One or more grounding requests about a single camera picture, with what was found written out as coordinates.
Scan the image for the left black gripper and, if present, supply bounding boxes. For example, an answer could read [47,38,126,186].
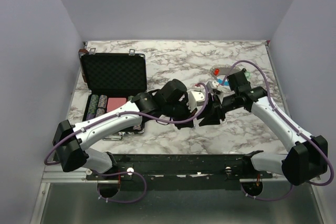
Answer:
[163,97,198,130]

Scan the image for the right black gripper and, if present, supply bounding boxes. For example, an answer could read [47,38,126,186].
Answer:
[196,92,240,126]

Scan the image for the grey blue spiral keyring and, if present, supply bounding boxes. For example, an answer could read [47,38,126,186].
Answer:
[210,65,233,84]

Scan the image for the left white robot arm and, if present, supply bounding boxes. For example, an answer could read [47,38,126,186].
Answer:
[53,79,191,179]

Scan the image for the green tagged key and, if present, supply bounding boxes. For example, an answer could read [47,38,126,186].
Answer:
[242,68,250,79]

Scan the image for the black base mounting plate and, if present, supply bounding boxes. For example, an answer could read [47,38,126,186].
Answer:
[86,154,272,191]

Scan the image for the pink playing card deck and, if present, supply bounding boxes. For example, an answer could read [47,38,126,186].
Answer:
[106,98,127,113]

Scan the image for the black poker chip case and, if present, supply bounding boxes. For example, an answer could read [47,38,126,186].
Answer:
[78,48,150,137]

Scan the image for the purple poker chip stack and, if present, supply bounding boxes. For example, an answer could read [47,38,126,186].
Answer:
[85,94,108,121]

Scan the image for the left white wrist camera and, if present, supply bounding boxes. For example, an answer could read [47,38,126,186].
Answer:
[188,90,205,111]

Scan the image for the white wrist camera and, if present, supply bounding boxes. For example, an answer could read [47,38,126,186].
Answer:
[188,90,205,111]
[206,80,223,95]

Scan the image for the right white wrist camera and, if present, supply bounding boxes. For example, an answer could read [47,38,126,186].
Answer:
[206,80,223,95]

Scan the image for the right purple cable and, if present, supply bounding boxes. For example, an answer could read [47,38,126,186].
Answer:
[222,60,335,202]

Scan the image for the aluminium rail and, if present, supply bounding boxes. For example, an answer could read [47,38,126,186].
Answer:
[41,166,86,183]

